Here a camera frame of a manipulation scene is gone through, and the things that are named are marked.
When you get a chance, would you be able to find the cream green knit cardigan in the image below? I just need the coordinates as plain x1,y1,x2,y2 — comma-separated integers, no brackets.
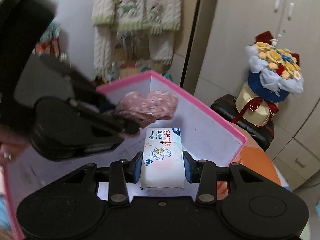
92,0,182,76

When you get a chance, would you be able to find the colourful patchwork blanket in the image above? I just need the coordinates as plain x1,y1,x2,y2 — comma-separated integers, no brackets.
227,124,291,191

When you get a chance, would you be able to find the white tissue pack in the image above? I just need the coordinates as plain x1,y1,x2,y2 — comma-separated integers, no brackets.
140,128,185,188

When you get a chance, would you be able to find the yellow flower bouquet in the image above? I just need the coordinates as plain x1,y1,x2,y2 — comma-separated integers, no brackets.
232,31,304,127

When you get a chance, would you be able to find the grey wardrobe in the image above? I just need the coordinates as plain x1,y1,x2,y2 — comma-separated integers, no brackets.
195,0,319,189

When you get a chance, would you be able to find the pink cardboard box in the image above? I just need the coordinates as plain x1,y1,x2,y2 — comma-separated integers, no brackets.
3,71,247,239

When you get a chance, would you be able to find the pink floral cloth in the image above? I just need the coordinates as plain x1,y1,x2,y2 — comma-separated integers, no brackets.
114,91,178,128

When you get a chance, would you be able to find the black suitcase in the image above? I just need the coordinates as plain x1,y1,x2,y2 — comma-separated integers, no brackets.
210,94,274,152

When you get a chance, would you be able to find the person's left hand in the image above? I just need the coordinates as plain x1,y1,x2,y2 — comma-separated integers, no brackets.
0,125,30,166

